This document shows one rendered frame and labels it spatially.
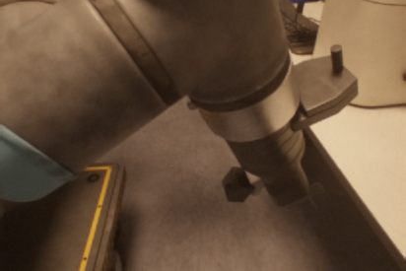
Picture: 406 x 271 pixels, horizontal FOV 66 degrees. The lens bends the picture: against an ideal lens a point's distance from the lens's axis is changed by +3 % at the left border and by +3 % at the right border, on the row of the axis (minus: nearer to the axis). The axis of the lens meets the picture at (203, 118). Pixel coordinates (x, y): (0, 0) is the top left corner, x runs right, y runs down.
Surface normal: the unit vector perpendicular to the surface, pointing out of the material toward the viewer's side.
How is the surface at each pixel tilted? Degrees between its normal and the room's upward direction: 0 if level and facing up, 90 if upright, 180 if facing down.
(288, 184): 78
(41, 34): 31
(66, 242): 0
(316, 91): 25
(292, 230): 0
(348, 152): 0
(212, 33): 88
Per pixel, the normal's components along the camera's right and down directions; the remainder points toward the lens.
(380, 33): -0.48, 0.54
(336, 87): -0.39, -0.61
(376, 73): -0.24, 0.59
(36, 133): 0.32, 0.32
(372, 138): -0.02, -0.80
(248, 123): 0.03, 0.74
